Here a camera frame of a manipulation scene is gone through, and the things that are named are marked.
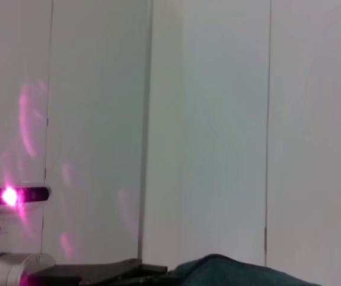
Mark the white panel cabinet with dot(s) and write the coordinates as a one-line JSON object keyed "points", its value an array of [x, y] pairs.
{"points": [[188, 119]]}

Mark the dark teal lunch bag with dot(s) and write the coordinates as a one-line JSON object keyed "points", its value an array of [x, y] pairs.
{"points": [[232, 272]]}

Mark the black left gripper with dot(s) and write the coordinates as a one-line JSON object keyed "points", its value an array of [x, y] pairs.
{"points": [[98, 274]]}

